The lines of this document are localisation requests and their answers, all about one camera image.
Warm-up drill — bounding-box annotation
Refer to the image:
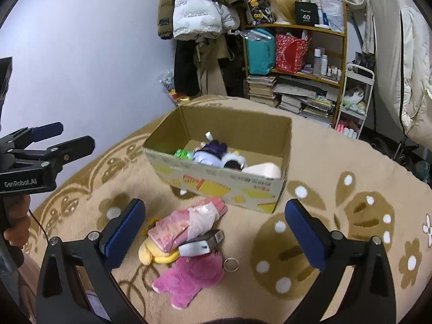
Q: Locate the open cardboard box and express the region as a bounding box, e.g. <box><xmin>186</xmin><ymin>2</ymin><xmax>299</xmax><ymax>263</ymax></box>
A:
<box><xmin>144</xmin><ymin>104</ymin><xmax>292</xmax><ymax>214</ymax></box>

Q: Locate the black box marked 40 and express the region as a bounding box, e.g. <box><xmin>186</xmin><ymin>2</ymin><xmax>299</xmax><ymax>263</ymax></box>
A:
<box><xmin>294</xmin><ymin>1</ymin><xmax>319</xmax><ymax>26</ymax></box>

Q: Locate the purple dressed doll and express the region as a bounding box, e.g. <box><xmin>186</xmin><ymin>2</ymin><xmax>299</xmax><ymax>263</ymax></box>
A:
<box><xmin>193</xmin><ymin>132</ymin><xmax>247</xmax><ymax>171</ymax></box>

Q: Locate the wooden shelf unit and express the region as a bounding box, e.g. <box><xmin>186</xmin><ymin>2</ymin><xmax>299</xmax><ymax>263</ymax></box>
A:
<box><xmin>258</xmin><ymin>2</ymin><xmax>348</xmax><ymax>127</ymax></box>

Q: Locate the pink plush toy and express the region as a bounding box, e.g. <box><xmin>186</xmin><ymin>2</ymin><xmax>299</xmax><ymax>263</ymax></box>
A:
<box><xmin>152</xmin><ymin>251</ymin><xmax>225</xmax><ymax>309</ymax></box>

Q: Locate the white rolling cart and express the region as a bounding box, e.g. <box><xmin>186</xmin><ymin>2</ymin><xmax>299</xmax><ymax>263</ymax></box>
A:
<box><xmin>335</xmin><ymin>63</ymin><xmax>375</xmax><ymax>139</ymax></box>

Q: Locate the black character bag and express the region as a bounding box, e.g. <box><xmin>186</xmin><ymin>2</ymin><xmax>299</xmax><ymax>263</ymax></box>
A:
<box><xmin>248</xmin><ymin>0</ymin><xmax>274</xmax><ymax>26</ymax></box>

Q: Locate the green tissue pack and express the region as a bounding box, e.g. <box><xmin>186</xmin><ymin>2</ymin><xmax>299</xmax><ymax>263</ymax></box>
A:
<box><xmin>174</xmin><ymin>148</ymin><xmax>194</xmax><ymax>160</ymax></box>

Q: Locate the beige patterned plush blanket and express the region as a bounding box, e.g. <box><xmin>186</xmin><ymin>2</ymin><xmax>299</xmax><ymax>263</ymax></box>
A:
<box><xmin>24</xmin><ymin>97</ymin><xmax>431</xmax><ymax>323</ymax></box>

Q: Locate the stack of books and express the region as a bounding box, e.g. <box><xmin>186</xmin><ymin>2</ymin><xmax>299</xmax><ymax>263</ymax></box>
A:
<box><xmin>247</xmin><ymin>75</ymin><xmax>280</xmax><ymax>107</ymax></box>

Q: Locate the blonde wig head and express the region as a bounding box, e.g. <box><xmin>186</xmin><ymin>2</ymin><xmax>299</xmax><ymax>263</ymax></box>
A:
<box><xmin>268</xmin><ymin>0</ymin><xmax>300</xmax><ymax>24</ymax></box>

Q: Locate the person's left hand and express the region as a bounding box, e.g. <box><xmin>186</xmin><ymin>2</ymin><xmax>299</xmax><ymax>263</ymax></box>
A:
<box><xmin>1</xmin><ymin>195</ymin><xmax>31</xmax><ymax>273</ymax></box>

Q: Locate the pink white sponge cushion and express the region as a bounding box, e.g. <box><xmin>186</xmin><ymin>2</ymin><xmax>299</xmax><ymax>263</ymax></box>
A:
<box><xmin>242</xmin><ymin>162</ymin><xmax>282</xmax><ymax>179</ymax></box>

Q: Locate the clear plastic bag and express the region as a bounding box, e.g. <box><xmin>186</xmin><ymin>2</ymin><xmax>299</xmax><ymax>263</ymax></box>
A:
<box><xmin>319</xmin><ymin>0</ymin><xmax>345</xmax><ymax>33</ymax></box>

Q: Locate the black face tissue pack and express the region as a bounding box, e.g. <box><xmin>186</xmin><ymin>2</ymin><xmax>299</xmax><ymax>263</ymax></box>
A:
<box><xmin>178</xmin><ymin>229</ymin><xmax>225</xmax><ymax>258</ymax></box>

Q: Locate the teal shopping bag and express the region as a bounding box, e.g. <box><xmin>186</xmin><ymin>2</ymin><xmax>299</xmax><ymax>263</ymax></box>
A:
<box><xmin>245</xmin><ymin>28</ymin><xmax>276</xmax><ymax>75</ymax></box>

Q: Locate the pink bagged cloth bundle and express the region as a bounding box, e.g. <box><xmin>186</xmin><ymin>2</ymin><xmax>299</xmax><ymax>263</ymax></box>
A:
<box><xmin>148</xmin><ymin>197</ymin><xmax>228</xmax><ymax>253</ymax></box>

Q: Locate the red patterned bag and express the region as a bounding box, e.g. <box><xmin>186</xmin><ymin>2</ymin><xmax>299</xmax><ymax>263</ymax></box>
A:
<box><xmin>276</xmin><ymin>34</ymin><xmax>311</xmax><ymax>74</ymax></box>

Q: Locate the white padded chair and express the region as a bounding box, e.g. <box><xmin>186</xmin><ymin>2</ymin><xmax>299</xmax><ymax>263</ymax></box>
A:
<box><xmin>370</xmin><ymin>0</ymin><xmax>431</xmax><ymax>148</ymax></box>

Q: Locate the yellow plush toy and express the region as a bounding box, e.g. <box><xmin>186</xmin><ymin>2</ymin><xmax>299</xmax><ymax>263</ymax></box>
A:
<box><xmin>138</xmin><ymin>218</ymin><xmax>180</xmax><ymax>266</ymax></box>

